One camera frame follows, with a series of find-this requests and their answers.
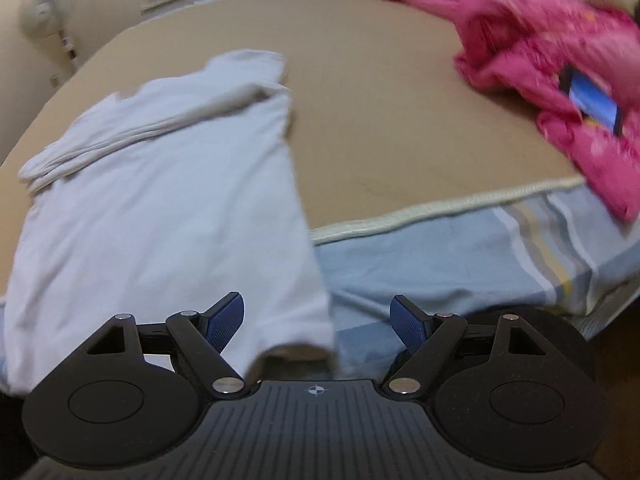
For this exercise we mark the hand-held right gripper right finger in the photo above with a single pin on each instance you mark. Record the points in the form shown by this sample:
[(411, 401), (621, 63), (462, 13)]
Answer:
[(407, 322)]

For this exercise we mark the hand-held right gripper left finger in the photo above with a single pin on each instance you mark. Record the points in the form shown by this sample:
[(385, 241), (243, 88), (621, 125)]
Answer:
[(225, 322)]

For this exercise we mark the white long-sleeved shirt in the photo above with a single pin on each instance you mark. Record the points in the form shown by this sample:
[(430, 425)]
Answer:
[(165, 210)]

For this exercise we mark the striped blue bed sheet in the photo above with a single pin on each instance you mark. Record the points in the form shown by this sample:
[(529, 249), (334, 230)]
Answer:
[(450, 265)]

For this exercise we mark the tan bed mat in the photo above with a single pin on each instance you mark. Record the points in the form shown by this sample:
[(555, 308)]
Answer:
[(390, 125)]

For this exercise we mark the smartphone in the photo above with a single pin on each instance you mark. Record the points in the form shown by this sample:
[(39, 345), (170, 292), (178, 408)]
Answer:
[(592, 100)]

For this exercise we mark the pink floral quilt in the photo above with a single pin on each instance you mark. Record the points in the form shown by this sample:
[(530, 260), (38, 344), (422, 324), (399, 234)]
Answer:
[(540, 50)]

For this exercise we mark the white standing fan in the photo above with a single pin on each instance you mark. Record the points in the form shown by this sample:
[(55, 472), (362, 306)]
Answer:
[(45, 12)]

